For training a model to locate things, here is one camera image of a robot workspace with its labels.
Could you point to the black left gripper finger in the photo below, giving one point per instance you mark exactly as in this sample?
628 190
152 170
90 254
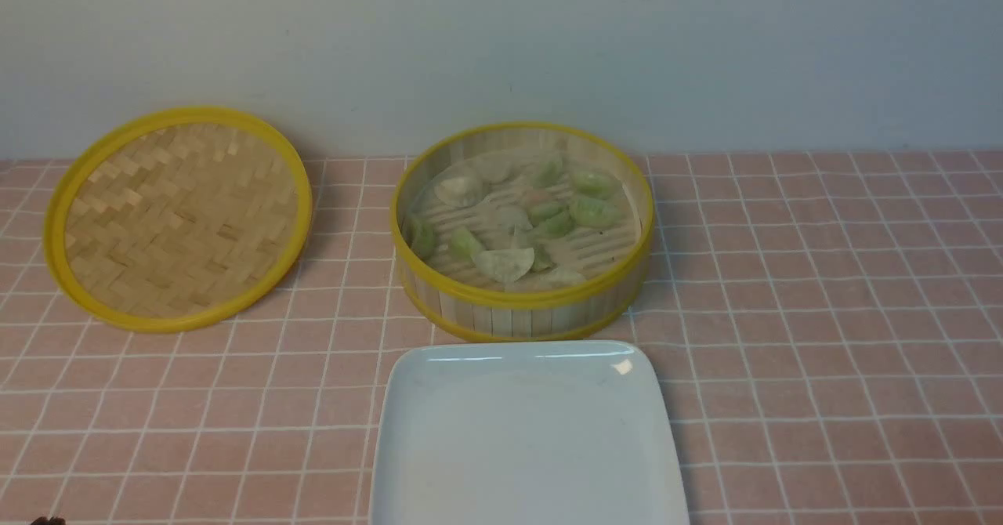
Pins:
49 520

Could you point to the pale green steamed dumpling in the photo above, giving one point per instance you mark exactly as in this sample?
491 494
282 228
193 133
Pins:
542 259

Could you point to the white square plate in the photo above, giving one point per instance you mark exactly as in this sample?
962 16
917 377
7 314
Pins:
526 433

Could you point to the yellow-rimmed bamboo steamer lid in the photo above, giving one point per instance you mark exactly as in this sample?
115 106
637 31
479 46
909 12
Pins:
178 220

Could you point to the yellow-rimmed bamboo steamer basket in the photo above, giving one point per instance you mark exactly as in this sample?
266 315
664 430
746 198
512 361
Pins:
457 297

